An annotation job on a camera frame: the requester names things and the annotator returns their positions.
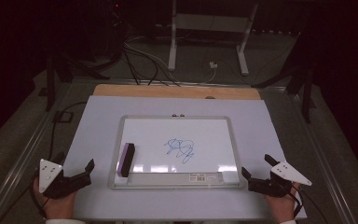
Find purple and black whiteboard eraser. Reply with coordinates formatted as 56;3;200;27
117;142;136;178

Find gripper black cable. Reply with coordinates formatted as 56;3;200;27
288;184;330;224
28;174;50;219

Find long black floor cable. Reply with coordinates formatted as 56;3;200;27
0;101;89;224

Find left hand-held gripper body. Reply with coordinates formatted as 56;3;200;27
38;158;93;200

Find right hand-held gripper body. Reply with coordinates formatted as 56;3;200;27
247;161;312;199

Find person's right hand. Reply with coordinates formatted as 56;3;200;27
264;182;301;224

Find aluminium rail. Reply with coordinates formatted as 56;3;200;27
287;88;358;224
0;78;76;224

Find black square floor plate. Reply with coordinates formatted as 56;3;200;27
51;110;75;124

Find large white sheet board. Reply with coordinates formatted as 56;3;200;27
62;94;308;222

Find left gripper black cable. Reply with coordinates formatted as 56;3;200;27
28;174;50;219

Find black floor cable bundle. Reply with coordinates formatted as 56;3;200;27
121;43;181;88

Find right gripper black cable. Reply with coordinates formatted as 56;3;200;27
288;184;330;224

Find person's left hand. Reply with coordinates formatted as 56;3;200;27
32;178;77;220

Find silver-framed whiteboard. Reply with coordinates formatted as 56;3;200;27
107;114;246;190

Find white floor cable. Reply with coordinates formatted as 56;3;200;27
123;35;218;86

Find black tripod stand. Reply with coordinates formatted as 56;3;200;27
251;60;318;124
38;50;111;113

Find white metal stand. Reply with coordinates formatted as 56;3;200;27
167;0;259;77

